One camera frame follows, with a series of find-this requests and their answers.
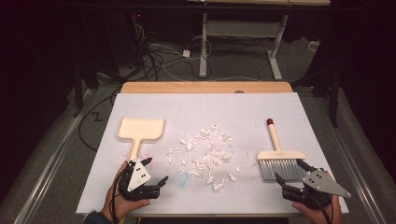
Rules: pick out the pile of white paper scraps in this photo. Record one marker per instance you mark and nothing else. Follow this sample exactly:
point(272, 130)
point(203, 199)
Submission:
point(207, 155)

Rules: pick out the black metal stand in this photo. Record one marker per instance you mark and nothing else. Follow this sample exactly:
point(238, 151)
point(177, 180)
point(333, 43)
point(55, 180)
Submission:
point(77, 93)
point(334, 102)

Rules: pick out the cream plastic dustpan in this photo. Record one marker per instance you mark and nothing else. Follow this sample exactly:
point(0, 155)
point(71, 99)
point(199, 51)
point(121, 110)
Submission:
point(140, 129)

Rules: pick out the white foam board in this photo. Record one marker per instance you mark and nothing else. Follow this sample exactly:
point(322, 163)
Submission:
point(218, 109)

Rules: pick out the person's right hand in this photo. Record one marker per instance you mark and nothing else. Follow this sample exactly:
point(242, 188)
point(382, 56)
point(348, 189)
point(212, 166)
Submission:
point(317, 216)

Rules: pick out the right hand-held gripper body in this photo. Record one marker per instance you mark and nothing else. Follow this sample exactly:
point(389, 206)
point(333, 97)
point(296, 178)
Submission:
point(320, 183)

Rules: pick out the grey round table grommet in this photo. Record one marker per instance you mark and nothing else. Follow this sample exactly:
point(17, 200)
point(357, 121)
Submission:
point(239, 91)

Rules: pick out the metal floor rail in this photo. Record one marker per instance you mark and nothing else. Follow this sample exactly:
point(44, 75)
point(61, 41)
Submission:
point(361, 186)
point(46, 174)

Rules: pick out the white-legged desk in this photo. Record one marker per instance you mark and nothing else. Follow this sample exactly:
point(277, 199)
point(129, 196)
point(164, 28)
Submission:
point(204, 46)

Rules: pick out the person's left hand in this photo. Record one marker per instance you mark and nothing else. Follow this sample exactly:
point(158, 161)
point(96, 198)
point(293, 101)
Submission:
point(120, 208)

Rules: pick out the white power adapter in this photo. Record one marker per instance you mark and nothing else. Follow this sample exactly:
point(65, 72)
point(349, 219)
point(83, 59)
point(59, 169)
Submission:
point(186, 53)

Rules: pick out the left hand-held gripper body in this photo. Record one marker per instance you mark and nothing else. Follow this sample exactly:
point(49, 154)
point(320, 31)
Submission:
point(138, 177)

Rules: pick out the cream brush with red tip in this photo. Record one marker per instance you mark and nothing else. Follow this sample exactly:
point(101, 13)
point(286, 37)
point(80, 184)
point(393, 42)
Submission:
point(280, 154)

